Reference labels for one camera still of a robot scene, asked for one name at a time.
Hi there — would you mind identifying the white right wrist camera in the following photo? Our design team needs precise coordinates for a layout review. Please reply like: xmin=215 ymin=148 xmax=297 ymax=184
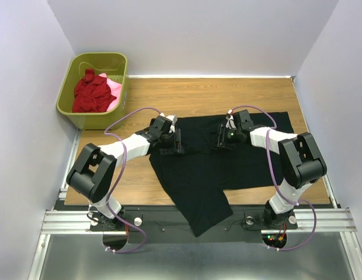
xmin=225 ymin=109 xmax=236 ymax=130

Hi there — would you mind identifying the pink t shirt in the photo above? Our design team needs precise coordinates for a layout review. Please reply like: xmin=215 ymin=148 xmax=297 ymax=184
xmin=99 ymin=73 xmax=122 ymax=111

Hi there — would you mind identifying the aluminium frame rail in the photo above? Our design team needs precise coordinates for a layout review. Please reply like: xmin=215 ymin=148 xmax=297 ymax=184
xmin=41 ymin=208 xmax=357 ymax=235

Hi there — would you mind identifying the black t shirt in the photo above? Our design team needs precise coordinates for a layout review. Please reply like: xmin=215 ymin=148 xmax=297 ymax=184
xmin=148 ymin=111 xmax=294 ymax=238

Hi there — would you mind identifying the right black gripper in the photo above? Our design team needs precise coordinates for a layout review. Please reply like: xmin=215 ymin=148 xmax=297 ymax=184
xmin=208 ymin=123 xmax=241 ymax=151

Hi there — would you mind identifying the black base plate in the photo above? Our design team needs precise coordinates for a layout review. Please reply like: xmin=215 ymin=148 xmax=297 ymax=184
xmin=90 ymin=205 xmax=298 ymax=244

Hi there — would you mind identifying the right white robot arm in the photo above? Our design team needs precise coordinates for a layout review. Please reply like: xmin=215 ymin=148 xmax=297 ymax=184
xmin=217 ymin=106 xmax=327 ymax=228

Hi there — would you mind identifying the olive green plastic bin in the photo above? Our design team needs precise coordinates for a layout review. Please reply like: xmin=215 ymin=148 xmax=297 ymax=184
xmin=56 ymin=52 xmax=129 ymax=130

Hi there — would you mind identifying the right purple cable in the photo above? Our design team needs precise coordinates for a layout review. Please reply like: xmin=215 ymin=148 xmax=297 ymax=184
xmin=230 ymin=104 xmax=318 ymax=252

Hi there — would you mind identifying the red t shirt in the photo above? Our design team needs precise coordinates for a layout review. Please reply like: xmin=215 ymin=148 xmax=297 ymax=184
xmin=72 ymin=69 xmax=115 ymax=113

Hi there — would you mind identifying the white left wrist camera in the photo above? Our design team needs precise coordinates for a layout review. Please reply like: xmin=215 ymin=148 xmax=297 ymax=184
xmin=166 ymin=115 xmax=177 ymax=132

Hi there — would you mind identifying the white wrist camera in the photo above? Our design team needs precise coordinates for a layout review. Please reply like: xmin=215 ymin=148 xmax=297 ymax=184
xmin=166 ymin=115 xmax=177 ymax=132
xmin=225 ymin=109 xmax=236 ymax=130

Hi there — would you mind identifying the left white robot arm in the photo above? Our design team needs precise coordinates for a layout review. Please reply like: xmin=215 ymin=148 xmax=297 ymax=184
xmin=66 ymin=114 xmax=184 ymax=230

